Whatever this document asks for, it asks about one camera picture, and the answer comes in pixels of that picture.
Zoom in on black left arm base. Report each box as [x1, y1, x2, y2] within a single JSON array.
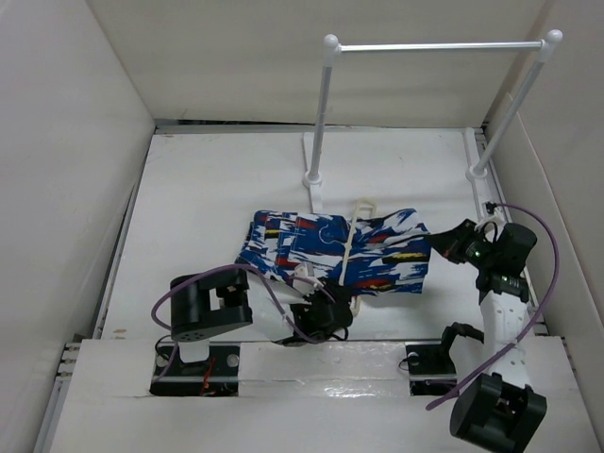
[[149, 342, 241, 397]]

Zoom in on white clothes rack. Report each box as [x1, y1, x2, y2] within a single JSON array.
[[299, 28, 563, 223]]

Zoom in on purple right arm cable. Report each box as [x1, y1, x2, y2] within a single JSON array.
[[424, 201, 562, 412]]

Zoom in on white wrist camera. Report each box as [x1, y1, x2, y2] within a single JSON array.
[[476, 201, 510, 230], [291, 263, 321, 294]]

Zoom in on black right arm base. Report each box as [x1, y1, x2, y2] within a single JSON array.
[[398, 322, 484, 396]]

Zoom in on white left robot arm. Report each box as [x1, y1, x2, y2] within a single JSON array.
[[164, 263, 361, 375]]

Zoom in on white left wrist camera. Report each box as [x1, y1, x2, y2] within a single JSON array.
[[291, 263, 321, 294]]

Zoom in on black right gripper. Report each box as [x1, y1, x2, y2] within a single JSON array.
[[427, 218, 499, 269]]

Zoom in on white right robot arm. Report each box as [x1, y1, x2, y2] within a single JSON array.
[[428, 219, 547, 452]]

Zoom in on blue white red patterned trousers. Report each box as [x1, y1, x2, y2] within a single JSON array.
[[236, 209, 431, 295]]

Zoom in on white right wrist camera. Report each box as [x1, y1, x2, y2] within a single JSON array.
[[476, 201, 510, 230]]

